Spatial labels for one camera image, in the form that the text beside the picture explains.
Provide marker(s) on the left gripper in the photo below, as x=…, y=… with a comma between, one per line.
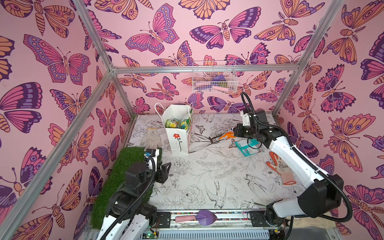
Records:
x=160, y=175

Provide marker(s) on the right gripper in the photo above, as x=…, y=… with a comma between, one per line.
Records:
x=237, y=131

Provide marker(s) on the teal mint candy bag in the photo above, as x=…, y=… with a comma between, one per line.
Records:
x=248, y=147

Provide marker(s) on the orange Fox's fruits candy bag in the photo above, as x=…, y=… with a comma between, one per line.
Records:
x=227, y=136

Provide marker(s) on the dark brown snack bar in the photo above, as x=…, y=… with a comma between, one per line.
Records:
x=217, y=139

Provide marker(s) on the green Fox's spring tea bag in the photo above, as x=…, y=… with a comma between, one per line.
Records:
x=172, y=123

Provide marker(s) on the green rainbow candy bag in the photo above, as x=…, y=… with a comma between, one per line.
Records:
x=184, y=123

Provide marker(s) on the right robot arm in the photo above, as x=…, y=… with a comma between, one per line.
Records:
x=323, y=196

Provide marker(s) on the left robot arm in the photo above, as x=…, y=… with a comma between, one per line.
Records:
x=127, y=216

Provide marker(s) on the white paper gift bag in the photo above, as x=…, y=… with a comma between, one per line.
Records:
x=179, y=139

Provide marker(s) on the grey knit glove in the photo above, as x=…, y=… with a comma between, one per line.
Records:
x=151, y=140

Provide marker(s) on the orange and white garden glove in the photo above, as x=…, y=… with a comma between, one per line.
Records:
x=277, y=165

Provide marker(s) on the green artificial grass mat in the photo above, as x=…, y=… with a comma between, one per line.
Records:
x=126, y=158

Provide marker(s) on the purple trowel in basket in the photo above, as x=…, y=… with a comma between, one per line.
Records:
x=218, y=84

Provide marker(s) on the purple garden trowel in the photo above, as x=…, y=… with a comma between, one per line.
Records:
x=204, y=218

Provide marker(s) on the beige work glove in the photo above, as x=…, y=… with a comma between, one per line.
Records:
x=320, y=223

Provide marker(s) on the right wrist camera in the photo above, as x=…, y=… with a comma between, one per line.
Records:
x=246, y=119

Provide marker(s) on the white wire basket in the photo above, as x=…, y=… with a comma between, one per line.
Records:
x=211, y=78

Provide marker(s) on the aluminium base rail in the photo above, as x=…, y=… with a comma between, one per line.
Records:
x=201, y=225

